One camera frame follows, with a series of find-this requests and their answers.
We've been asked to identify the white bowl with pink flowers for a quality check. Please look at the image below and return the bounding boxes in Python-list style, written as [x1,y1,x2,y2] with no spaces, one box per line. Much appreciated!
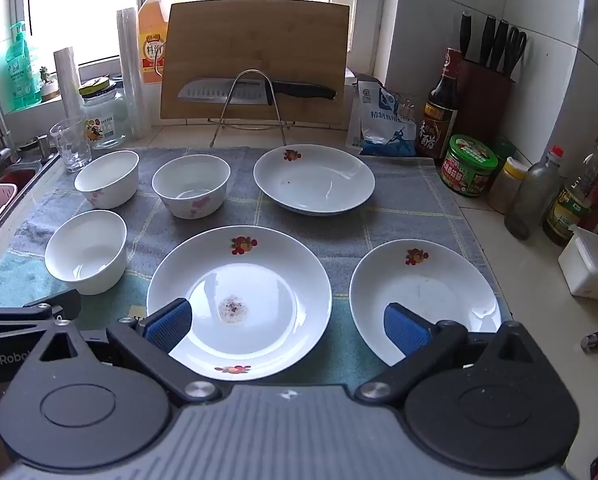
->
[74,150,140,210]
[151,154,231,220]
[44,209,128,296]

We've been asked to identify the tall clear plastic roll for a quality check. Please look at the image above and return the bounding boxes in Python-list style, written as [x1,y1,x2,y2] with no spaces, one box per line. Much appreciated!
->
[116,7,153,140]

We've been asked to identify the green-lidded sauce jar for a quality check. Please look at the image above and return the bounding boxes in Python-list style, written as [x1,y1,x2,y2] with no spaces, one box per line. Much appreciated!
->
[439,133,499,198]

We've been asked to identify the white and blue salt bag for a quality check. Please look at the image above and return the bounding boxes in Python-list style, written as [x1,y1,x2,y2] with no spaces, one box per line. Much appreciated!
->
[346,73,420,157]

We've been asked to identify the dark green jar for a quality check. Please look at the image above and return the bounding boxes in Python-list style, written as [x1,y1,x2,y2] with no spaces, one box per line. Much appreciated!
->
[494,137,518,167]

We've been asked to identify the green dish soap bottle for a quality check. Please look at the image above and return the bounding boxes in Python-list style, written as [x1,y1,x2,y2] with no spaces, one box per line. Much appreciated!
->
[5,20,42,110]

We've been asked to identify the grey checked towel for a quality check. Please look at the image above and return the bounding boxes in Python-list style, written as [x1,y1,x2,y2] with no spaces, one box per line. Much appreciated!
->
[0,146,511,397]

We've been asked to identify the black-handled scissors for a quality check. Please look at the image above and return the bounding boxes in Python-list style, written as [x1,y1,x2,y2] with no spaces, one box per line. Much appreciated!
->
[502,26,528,78]

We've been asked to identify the short clear plastic roll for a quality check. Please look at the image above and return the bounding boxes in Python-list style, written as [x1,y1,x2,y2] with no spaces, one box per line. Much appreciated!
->
[53,46,85,122]

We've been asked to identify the glass jar yellow lid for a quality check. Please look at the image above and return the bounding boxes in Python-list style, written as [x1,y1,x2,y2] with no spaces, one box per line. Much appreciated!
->
[78,78,129,150]

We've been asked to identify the bamboo cutting board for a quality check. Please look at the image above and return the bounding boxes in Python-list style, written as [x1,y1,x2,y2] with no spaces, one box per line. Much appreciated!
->
[159,1,351,127]

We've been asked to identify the cooking oil bottle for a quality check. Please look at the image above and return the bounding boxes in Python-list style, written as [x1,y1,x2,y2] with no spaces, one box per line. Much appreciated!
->
[542,132,598,247]

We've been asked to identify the yellow-lidded spice jar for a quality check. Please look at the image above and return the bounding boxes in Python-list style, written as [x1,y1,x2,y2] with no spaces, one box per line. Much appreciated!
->
[488,156,530,215]

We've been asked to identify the black knife handle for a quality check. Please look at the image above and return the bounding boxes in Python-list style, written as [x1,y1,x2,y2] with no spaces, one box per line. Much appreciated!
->
[490,19,510,72]
[459,11,473,60]
[480,14,497,67]

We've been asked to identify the white plate with flower print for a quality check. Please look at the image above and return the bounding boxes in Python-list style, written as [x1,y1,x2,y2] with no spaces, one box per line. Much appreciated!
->
[146,225,333,382]
[349,238,502,367]
[253,144,376,217]

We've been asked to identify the brown knife block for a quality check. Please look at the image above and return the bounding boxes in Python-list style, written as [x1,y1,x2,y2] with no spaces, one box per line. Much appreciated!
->
[451,57,515,144]

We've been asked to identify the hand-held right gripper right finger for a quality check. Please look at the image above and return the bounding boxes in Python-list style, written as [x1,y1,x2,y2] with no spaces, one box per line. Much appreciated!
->
[354,302,537,405]

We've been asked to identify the metal wire rack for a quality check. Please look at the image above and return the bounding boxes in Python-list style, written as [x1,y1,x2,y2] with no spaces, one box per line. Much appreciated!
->
[208,68,298,149]

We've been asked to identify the white framed window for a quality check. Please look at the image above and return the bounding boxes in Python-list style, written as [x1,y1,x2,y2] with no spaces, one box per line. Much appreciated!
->
[0,0,361,73]

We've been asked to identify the clear drinking glass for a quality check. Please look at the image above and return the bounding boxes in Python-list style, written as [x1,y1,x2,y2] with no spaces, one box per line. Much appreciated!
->
[49,116,93,174]

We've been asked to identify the stainless steel sink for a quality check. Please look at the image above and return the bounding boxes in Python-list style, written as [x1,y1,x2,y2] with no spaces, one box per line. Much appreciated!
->
[0,157,54,266]

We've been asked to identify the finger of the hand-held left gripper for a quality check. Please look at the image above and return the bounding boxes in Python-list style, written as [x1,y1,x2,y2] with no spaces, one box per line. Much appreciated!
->
[0,288,82,337]

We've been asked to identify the clear bottle with red cap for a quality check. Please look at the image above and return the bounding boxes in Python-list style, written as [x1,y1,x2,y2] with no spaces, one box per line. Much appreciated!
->
[504,144,565,241]

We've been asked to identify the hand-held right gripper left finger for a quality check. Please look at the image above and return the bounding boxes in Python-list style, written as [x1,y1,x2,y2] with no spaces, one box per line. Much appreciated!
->
[38,297,222,407]

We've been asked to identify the dark soy sauce bottle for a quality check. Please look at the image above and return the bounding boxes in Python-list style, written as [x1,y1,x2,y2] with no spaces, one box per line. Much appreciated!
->
[416,47,461,162]

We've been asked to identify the orange liquid plastic bottle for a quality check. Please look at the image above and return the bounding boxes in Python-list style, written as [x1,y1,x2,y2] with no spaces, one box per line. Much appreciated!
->
[137,0,171,85]

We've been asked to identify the black-handled kitchen knife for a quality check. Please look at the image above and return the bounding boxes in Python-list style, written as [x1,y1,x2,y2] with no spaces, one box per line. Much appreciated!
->
[177,77,338,106]

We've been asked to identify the small potted plant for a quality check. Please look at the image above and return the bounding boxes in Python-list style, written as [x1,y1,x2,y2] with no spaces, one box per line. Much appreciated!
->
[37,65,60,102]

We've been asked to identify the white plastic box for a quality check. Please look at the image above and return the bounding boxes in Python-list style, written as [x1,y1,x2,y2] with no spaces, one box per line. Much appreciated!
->
[558,224,598,304]

